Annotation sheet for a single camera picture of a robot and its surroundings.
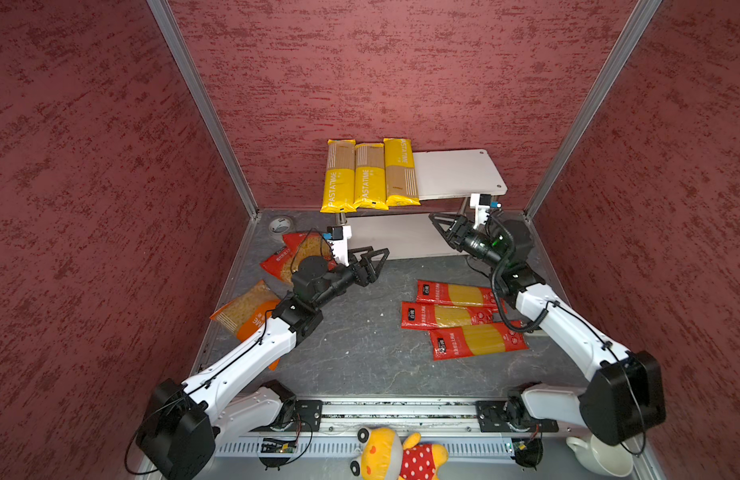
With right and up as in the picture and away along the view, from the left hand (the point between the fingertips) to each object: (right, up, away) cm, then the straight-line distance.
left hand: (382, 256), depth 71 cm
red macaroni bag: (-29, +1, +31) cm, 42 cm away
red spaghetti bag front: (+28, -26, +15) cm, 41 cm away
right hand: (+11, +8, 0) cm, 14 cm away
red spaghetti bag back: (+16, -13, +24) cm, 31 cm away
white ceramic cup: (+52, -47, -3) cm, 70 cm away
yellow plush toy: (0, -43, -8) cm, 44 cm away
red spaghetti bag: (+14, -20, +19) cm, 31 cm away
